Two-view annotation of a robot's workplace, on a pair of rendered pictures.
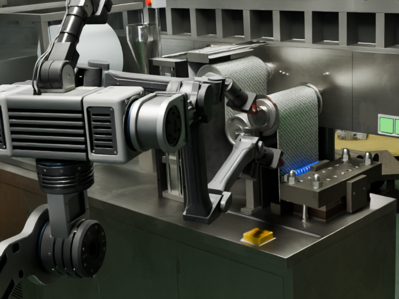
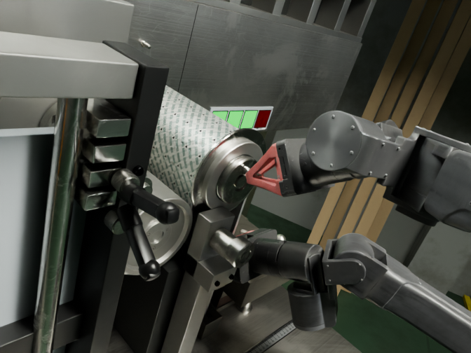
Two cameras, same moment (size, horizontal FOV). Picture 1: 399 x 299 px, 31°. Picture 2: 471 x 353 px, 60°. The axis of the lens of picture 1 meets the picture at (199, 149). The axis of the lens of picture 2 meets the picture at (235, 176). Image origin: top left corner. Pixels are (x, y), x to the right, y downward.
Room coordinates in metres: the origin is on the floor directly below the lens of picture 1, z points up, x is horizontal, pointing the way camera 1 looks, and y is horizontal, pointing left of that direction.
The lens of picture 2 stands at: (2.57, 0.31, 1.50)
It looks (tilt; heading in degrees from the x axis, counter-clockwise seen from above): 24 degrees down; 261
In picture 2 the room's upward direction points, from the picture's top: 18 degrees clockwise
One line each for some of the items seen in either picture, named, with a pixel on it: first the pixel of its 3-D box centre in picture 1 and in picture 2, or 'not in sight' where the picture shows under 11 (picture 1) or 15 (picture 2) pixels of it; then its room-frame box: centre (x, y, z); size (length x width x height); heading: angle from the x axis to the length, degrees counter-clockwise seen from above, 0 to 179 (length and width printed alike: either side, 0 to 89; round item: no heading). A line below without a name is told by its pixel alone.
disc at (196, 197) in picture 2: (263, 115); (230, 174); (2.49, -0.23, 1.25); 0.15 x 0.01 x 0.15; 45
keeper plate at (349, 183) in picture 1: (357, 193); not in sight; (2.42, -0.54, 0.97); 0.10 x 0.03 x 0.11; 135
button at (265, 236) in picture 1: (257, 236); not in sight; (2.21, -0.17, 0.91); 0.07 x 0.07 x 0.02; 45
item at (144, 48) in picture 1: (148, 105); not in sight; (3.08, 0.21, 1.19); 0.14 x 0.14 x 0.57
